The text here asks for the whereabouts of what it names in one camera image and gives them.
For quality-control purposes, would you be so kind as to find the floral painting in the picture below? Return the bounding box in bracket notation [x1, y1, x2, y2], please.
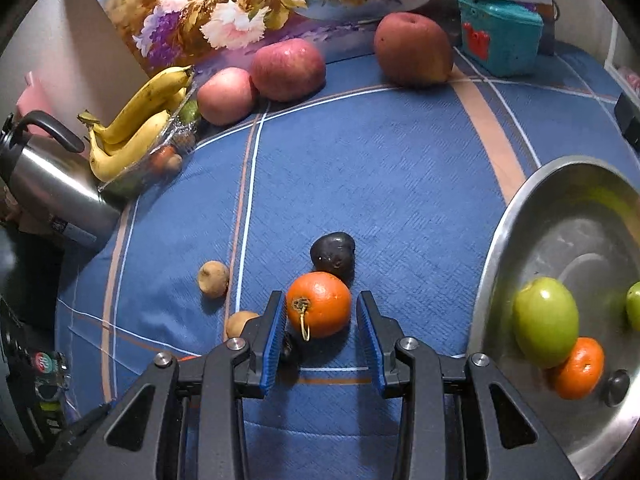
[80, 0, 551, 78]

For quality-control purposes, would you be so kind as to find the tangerine with looped stem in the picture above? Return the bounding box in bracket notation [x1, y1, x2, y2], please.
[286, 271, 352, 339]

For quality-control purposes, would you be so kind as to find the smooth brown kiwi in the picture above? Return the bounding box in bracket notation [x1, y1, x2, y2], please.
[225, 311, 261, 341]

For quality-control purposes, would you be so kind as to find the yellow banana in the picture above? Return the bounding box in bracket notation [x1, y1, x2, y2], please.
[77, 65, 195, 145]
[90, 109, 173, 182]
[105, 87, 187, 156]

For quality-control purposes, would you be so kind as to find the black appliance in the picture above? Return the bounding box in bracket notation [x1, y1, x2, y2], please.
[0, 220, 66, 456]

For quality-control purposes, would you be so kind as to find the glass mug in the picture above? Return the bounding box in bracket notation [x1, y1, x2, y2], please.
[30, 350, 68, 411]

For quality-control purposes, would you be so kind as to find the round steel plate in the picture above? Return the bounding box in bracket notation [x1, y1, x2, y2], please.
[465, 156, 640, 480]

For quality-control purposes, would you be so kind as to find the black power adapter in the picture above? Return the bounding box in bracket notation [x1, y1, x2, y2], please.
[614, 91, 640, 151]

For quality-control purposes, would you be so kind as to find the small orange in container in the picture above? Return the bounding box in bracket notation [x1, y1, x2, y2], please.
[150, 146, 176, 171]

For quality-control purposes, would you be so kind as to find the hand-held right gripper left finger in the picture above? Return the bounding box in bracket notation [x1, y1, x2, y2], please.
[62, 289, 288, 480]

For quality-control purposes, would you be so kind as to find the dark red apple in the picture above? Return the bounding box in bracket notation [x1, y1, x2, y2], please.
[373, 11, 455, 87]

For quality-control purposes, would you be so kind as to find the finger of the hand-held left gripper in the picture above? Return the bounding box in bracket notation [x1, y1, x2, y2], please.
[49, 402, 113, 459]

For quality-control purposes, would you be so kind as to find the pink object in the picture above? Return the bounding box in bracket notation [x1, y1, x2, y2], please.
[15, 72, 51, 126]

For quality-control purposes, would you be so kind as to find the pointed green jujube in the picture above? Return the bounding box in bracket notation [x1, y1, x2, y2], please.
[626, 282, 640, 331]

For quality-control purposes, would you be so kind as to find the brown kiwi with dimple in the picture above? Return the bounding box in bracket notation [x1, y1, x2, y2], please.
[198, 260, 231, 299]

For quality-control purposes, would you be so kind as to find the pale pink apple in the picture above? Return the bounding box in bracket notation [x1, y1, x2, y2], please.
[196, 67, 258, 126]

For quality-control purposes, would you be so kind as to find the clear plastic fruit container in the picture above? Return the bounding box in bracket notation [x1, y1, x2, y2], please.
[97, 100, 202, 199]

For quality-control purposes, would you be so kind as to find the steel thermos jug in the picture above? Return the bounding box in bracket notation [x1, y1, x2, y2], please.
[0, 110, 123, 251]

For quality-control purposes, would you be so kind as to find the teal plastic box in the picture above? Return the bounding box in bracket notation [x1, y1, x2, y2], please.
[457, 0, 544, 78]

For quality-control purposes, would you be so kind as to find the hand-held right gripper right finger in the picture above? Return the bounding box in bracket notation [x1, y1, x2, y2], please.
[356, 290, 580, 480]

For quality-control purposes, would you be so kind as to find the round green jujube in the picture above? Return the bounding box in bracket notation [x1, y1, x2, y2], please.
[513, 277, 580, 368]

